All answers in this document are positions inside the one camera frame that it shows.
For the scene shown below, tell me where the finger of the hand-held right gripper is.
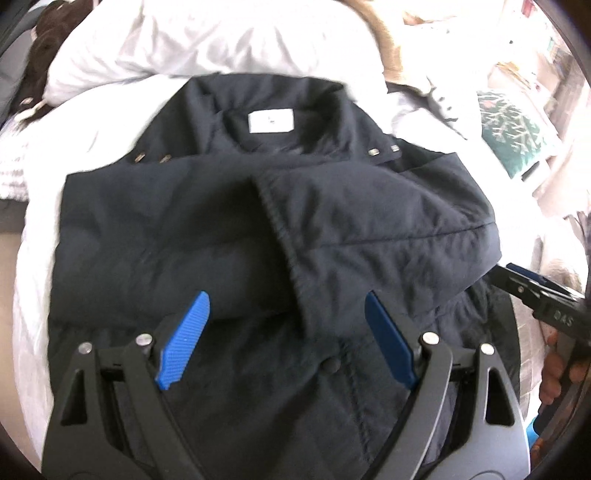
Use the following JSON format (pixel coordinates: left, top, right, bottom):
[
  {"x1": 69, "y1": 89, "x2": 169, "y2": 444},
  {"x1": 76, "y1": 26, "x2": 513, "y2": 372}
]
[
  {"x1": 505, "y1": 262, "x2": 578, "y2": 298},
  {"x1": 489, "y1": 268, "x2": 543, "y2": 315}
]

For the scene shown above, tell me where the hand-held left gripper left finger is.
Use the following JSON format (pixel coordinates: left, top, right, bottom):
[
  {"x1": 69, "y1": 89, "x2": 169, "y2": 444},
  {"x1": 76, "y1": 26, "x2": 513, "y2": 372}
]
[{"x1": 44, "y1": 291, "x2": 213, "y2": 480}]

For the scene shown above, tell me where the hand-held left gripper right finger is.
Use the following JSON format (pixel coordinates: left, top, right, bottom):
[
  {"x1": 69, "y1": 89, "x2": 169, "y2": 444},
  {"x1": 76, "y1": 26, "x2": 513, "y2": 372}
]
[{"x1": 364, "y1": 290, "x2": 527, "y2": 480}]

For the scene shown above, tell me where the dark navy padded jacket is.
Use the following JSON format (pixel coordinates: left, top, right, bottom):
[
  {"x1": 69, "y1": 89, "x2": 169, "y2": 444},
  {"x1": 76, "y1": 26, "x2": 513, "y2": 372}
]
[{"x1": 46, "y1": 74, "x2": 518, "y2": 480}]

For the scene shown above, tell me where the person's right hand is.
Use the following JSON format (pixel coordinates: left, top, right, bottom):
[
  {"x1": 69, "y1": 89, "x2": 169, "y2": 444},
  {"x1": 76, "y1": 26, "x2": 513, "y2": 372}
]
[{"x1": 538, "y1": 330, "x2": 566, "y2": 404}]

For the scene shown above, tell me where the teal coral-print pillow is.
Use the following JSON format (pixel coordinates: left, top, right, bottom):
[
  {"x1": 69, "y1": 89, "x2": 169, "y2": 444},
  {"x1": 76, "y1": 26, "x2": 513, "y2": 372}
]
[{"x1": 475, "y1": 90, "x2": 561, "y2": 178}]

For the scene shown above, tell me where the white checked bed sheet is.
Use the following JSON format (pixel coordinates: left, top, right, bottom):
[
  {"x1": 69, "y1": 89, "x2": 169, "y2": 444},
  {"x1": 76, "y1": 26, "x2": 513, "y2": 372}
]
[{"x1": 11, "y1": 74, "x2": 546, "y2": 416}]

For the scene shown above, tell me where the white knit blanket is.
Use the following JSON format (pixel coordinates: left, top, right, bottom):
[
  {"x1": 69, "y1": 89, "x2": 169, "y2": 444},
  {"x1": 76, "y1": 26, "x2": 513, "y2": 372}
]
[{"x1": 0, "y1": 134, "x2": 61, "y2": 199}]

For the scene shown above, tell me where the tan fleece blanket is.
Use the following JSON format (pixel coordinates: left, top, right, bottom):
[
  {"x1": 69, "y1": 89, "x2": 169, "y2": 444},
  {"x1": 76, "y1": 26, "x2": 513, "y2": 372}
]
[{"x1": 342, "y1": 0, "x2": 407, "y2": 84}]

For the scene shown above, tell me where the brown fleece garment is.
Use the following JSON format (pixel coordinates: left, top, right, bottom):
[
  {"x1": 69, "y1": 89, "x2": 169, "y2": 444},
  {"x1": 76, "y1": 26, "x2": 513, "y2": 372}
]
[{"x1": 18, "y1": 0, "x2": 77, "y2": 107}]

